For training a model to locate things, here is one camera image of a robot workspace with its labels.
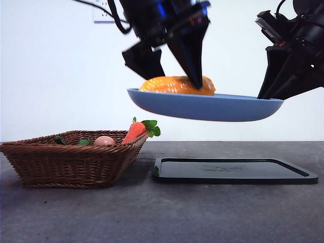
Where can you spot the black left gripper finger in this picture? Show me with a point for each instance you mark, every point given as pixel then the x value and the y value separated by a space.
pixel 192 55
pixel 144 63

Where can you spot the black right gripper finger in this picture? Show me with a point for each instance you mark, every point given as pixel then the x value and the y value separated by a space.
pixel 303 81
pixel 277 68

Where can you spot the yellow orange corn cob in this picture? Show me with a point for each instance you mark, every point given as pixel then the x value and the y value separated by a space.
pixel 164 86

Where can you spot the blue round plate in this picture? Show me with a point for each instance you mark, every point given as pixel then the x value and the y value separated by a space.
pixel 202 108

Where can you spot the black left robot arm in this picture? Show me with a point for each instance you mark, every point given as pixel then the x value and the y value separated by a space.
pixel 152 17

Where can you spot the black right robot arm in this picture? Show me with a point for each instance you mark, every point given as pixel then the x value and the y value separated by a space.
pixel 308 30

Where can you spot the brown woven wicker basket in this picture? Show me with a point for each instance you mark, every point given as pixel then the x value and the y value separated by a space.
pixel 63 164

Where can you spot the orange carrot with green leaves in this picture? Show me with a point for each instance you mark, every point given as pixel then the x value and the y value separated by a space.
pixel 135 131

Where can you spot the brown egg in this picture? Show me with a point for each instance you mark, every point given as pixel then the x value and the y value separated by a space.
pixel 104 141

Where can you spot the green chili pepper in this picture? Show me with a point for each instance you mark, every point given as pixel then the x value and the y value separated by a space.
pixel 59 140

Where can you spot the black flat tray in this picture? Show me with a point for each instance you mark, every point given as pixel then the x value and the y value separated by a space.
pixel 227 179

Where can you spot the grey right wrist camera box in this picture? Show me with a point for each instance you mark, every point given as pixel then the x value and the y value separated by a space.
pixel 269 25

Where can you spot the white wall socket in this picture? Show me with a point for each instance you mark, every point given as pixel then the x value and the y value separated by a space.
pixel 101 16

